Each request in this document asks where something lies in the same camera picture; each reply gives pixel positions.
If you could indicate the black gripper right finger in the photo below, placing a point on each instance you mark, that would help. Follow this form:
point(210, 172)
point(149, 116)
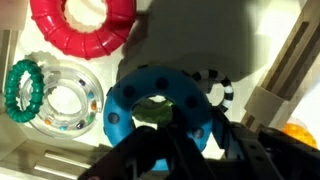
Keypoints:
point(267, 155)

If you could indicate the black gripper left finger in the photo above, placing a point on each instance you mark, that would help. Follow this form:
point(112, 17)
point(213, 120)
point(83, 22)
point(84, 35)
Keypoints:
point(133, 157)

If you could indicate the blue ring toy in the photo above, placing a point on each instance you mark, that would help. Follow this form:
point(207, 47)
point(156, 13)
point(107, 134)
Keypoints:
point(149, 81)

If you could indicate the orange round object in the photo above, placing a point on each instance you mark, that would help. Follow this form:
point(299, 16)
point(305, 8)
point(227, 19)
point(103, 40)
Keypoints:
point(300, 133)

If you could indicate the wooden slatted tray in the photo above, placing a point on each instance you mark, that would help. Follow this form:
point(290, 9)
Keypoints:
point(218, 43)

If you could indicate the clear beaded ring toy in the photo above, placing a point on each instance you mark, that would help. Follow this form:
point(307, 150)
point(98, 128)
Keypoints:
point(72, 101)

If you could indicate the red ribbed ring toy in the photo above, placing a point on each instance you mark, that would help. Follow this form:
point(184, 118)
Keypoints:
point(114, 31)

